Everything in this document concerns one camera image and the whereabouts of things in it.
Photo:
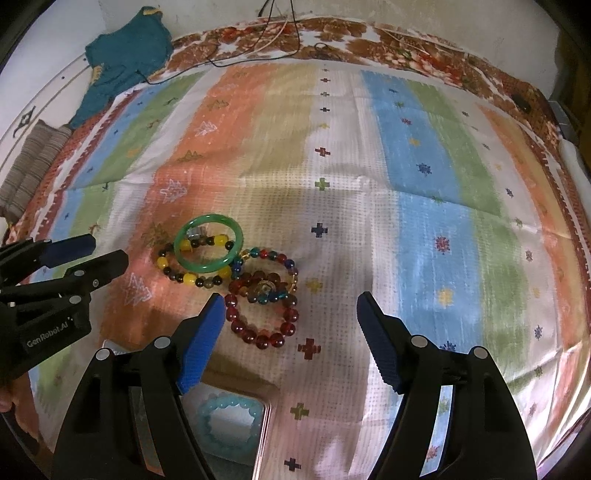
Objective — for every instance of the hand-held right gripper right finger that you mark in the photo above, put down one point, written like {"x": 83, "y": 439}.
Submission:
{"x": 376, "y": 337}

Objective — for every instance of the teal garment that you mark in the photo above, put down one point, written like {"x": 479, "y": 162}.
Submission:
{"x": 124, "y": 50}

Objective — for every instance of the white rounded object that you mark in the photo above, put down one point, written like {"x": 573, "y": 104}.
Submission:
{"x": 575, "y": 159}

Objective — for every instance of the clear tray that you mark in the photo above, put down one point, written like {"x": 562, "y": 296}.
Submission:
{"x": 240, "y": 461}

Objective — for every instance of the small black device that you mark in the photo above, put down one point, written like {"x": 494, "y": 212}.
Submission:
{"x": 521, "y": 102}

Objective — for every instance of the grey box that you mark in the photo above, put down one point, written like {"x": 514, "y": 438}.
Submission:
{"x": 565, "y": 120}

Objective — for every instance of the brown floral blanket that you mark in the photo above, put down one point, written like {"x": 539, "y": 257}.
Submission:
{"x": 369, "y": 41}

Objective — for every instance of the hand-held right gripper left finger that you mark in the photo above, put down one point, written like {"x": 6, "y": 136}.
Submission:
{"x": 203, "y": 341}

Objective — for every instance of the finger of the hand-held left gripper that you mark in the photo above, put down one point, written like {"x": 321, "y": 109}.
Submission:
{"x": 69, "y": 251}
{"x": 104, "y": 267}

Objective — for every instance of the green jade bangle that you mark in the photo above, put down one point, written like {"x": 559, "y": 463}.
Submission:
{"x": 207, "y": 267}

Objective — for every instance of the grey striped folded cloth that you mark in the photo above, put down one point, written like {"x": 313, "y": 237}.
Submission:
{"x": 32, "y": 161}

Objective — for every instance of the colourful striped bedsheet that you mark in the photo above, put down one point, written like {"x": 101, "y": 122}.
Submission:
{"x": 415, "y": 207}

